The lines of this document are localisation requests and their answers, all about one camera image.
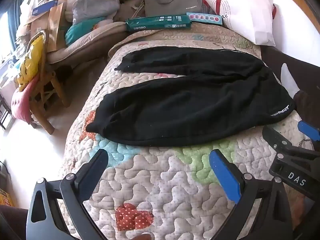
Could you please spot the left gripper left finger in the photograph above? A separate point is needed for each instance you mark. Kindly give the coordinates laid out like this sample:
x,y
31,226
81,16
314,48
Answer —
x,y
45,220

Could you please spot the white paper shopping bag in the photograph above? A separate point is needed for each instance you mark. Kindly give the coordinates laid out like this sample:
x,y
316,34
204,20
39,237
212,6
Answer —
x,y
252,19

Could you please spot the patchwork quilted bedspread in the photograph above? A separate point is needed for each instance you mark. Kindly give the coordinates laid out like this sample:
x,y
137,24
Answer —
x,y
168,192

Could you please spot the brown trouser leg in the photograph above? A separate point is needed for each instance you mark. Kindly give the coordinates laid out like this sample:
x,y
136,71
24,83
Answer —
x,y
308,108

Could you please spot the light blue shapes box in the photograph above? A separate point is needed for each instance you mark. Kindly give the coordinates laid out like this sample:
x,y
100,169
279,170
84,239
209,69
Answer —
x,y
205,18

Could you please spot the grey laptop bag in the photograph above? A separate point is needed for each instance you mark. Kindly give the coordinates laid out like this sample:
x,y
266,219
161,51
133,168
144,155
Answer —
x,y
155,8

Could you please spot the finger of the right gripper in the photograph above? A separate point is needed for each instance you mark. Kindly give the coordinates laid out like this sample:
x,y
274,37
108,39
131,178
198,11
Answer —
x,y
308,130
279,142

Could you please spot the teal folded cloth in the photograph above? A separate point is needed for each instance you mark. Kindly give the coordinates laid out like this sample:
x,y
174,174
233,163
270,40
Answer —
x,y
78,30

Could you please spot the green long box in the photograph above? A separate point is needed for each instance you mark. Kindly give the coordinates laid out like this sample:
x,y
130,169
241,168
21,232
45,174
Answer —
x,y
158,22

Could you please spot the yellow plastic bag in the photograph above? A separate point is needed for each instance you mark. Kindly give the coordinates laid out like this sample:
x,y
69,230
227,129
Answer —
x,y
30,66

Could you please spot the pink cushion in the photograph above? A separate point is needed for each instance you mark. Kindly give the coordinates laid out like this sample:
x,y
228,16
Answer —
x,y
20,107

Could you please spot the grey socked foot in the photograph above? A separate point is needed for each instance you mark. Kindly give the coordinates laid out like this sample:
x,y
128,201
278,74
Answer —
x,y
288,81

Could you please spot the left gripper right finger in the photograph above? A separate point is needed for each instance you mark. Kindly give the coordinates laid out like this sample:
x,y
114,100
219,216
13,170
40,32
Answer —
x,y
273,219

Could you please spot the black pants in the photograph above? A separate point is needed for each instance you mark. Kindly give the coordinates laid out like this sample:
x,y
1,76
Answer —
x,y
205,95

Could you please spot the wooden chair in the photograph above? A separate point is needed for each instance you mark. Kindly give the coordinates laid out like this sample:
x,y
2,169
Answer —
x,y
45,87

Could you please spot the brown paper bag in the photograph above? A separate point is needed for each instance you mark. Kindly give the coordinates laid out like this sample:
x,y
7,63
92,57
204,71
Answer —
x,y
56,28

